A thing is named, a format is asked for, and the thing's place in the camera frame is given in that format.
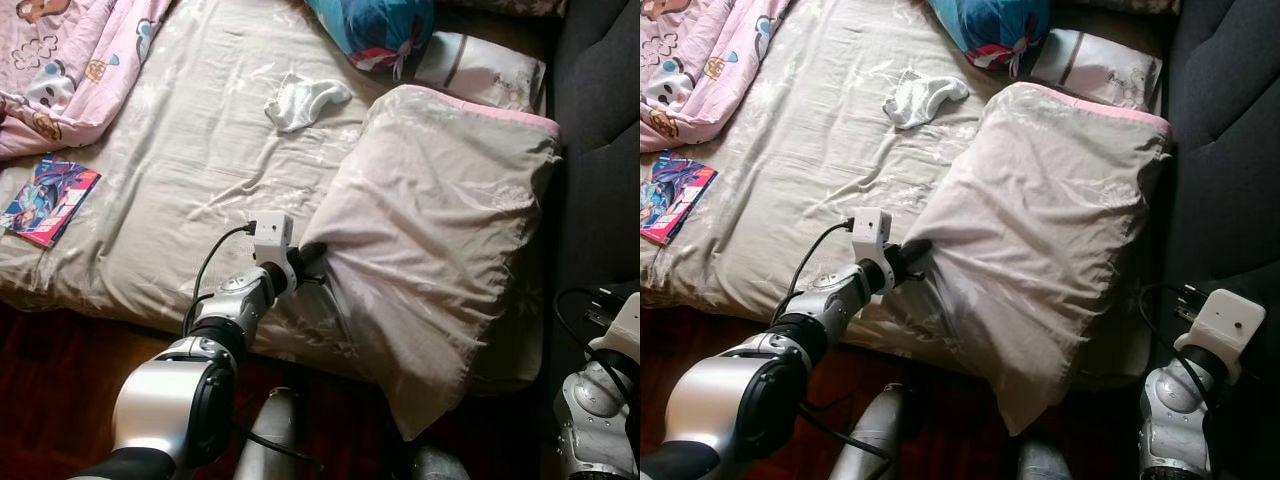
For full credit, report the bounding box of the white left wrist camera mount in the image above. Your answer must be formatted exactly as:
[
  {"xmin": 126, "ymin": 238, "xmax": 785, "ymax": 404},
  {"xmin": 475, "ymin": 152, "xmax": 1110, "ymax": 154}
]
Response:
[
  {"xmin": 850, "ymin": 208, "xmax": 894, "ymax": 296},
  {"xmin": 250, "ymin": 212, "xmax": 298, "ymax": 296}
]

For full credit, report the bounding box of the large beige pillow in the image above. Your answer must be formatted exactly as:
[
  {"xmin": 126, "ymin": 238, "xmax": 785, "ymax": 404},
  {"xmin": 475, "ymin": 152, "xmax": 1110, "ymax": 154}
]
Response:
[
  {"xmin": 905, "ymin": 82, "xmax": 1173, "ymax": 436},
  {"xmin": 303, "ymin": 85, "xmax": 561, "ymax": 441}
]

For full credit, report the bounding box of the colourful comic book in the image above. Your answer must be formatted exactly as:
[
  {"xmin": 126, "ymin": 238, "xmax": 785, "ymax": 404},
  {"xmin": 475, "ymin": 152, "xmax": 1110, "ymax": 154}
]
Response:
[
  {"xmin": 0, "ymin": 155, "xmax": 101, "ymax": 249},
  {"xmin": 640, "ymin": 150, "xmax": 719, "ymax": 246}
]

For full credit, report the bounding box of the silver left robot leg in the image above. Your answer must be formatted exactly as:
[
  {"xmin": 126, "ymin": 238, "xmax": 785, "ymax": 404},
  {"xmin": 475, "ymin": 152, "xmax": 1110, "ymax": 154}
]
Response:
[
  {"xmin": 830, "ymin": 385, "xmax": 906, "ymax": 480},
  {"xmin": 235, "ymin": 388, "xmax": 301, "ymax": 480}
]

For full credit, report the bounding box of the silver right robot leg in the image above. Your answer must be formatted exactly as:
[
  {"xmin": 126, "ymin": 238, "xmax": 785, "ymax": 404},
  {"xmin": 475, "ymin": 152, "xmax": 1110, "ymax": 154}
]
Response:
[
  {"xmin": 410, "ymin": 445, "xmax": 471, "ymax": 480},
  {"xmin": 1015, "ymin": 440, "xmax": 1076, "ymax": 480}
]

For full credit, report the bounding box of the pink cartoon print quilt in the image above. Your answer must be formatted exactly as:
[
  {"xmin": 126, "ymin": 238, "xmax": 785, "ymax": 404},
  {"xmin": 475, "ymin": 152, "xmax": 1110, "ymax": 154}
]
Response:
[
  {"xmin": 0, "ymin": 0, "xmax": 176, "ymax": 161},
  {"xmin": 640, "ymin": 0, "xmax": 796, "ymax": 153}
]

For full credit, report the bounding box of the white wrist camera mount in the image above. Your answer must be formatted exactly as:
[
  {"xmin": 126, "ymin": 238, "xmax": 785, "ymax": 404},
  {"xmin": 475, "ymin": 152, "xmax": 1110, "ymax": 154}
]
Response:
[
  {"xmin": 1175, "ymin": 288, "xmax": 1266, "ymax": 386},
  {"xmin": 850, "ymin": 208, "xmax": 894, "ymax": 296},
  {"xmin": 250, "ymin": 212, "xmax": 298, "ymax": 296},
  {"xmin": 590, "ymin": 290, "xmax": 641, "ymax": 361}
]

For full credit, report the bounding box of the dark grey upholstered sofa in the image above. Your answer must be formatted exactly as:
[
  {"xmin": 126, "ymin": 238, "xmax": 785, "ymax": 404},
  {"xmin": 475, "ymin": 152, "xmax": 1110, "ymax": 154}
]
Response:
[
  {"xmin": 1160, "ymin": 0, "xmax": 1280, "ymax": 471},
  {"xmin": 540, "ymin": 0, "xmax": 641, "ymax": 401}
]

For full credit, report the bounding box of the red white blue bolster pillow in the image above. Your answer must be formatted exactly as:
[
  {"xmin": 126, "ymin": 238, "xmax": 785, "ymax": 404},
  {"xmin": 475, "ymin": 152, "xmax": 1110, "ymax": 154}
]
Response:
[
  {"xmin": 925, "ymin": 0, "xmax": 1051, "ymax": 79},
  {"xmin": 305, "ymin": 0, "xmax": 436, "ymax": 81}
]

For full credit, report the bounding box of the beige floral bed sheet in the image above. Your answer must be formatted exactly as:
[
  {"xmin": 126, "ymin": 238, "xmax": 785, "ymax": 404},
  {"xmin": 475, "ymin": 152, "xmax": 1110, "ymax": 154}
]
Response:
[
  {"xmin": 640, "ymin": 0, "xmax": 1171, "ymax": 391},
  {"xmin": 0, "ymin": 0, "xmax": 561, "ymax": 391}
]

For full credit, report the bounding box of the silver robot leg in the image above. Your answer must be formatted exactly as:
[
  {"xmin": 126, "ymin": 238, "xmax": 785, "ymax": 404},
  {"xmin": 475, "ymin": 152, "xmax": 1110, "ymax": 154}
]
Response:
[
  {"xmin": 410, "ymin": 445, "xmax": 471, "ymax": 480},
  {"xmin": 830, "ymin": 385, "xmax": 906, "ymax": 480},
  {"xmin": 1015, "ymin": 440, "xmax": 1076, "ymax": 480},
  {"xmin": 235, "ymin": 388, "xmax": 301, "ymax": 480}
]

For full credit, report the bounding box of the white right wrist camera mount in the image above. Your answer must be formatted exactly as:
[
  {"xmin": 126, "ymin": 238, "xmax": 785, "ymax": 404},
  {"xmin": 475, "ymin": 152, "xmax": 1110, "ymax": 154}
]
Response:
[
  {"xmin": 590, "ymin": 290, "xmax": 641, "ymax": 361},
  {"xmin": 1175, "ymin": 288, "xmax": 1266, "ymax": 386}
]

